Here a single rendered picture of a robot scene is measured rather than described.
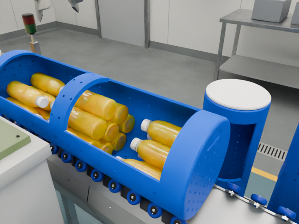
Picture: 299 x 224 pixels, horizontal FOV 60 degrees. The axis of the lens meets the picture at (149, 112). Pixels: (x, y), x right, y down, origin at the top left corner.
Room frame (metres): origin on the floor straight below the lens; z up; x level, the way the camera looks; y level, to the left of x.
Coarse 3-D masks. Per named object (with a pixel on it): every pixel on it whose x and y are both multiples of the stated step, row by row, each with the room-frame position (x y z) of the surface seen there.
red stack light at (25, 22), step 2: (32, 16) 1.53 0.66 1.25; (22, 18) 1.52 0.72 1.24; (24, 18) 1.51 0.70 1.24; (26, 18) 1.51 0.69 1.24; (28, 18) 1.51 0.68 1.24; (30, 18) 1.52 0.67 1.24; (32, 18) 1.53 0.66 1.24; (24, 20) 1.51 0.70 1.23; (26, 20) 1.51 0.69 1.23; (28, 20) 1.51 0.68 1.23; (30, 20) 1.52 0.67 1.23; (32, 20) 1.53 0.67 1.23; (34, 20) 1.54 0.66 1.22; (24, 22) 1.51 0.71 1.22; (26, 22) 1.51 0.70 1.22; (28, 22) 1.51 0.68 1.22; (30, 22) 1.52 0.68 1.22; (32, 22) 1.52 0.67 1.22; (34, 22) 1.54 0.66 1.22
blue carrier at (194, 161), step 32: (0, 64) 0.90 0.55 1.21; (32, 64) 1.05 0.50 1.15; (64, 64) 0.91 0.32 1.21; (0, 96) 0.82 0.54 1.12; (64, 96) 0.67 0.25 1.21; (128, 96) 0.81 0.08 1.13; (160, 96) 0.66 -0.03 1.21; (32, 128) 0.71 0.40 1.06; (64, 128) 0.62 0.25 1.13; (192, 128) 0.48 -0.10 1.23; (224, 128) 0.54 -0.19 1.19; (96, 160) 0.53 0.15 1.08; (192, 160) 0.41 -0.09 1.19; (160, 192) 0.41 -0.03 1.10; (192, 192) 0.41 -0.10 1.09
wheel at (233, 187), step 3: (228, 183) 0.55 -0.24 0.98; (231, 183) 0.54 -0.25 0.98; (228, 186) 0.54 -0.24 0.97; (231, 186) 0.53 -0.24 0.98; (234, 186) 0.53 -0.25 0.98; (237, 186) 0.53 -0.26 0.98; (231, 189) 0.53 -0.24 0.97; (234, 189) 0.52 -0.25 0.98; (237, 189) 0.52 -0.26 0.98; (240, 189) 0.53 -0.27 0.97; (237, 192) 0.53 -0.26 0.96
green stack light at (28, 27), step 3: (24, 24) 1.52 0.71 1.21; (27, 24) 1.51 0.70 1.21; (30, 24) 1.51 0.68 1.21; (33, 24) 1.53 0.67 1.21; (24, 27) 1.52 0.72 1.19; (27, 27) 1.51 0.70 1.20; (30, 27) 1.51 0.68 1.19; (33, 27) 1.52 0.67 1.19; (27, 30) 1.51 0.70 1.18; (30, 30) 1.51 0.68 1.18; (33, 30) 1.52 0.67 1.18; (36, 30) 1.54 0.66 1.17
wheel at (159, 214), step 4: (152, 204) 0.47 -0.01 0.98; (156, 204) 0.47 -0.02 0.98; (148, 208) 0.47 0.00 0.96; (152, 208) 0.46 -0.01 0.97; (156, 208) 0.46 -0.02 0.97; (160, 208) 0.46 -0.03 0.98; (148, 212) 0.46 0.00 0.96; (152, 212) 0.45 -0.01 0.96; (156, 212) 0.45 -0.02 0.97; (160, 212) 0.45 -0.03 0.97; (152, 216) 0.45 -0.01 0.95; (156, 216) 0.44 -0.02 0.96
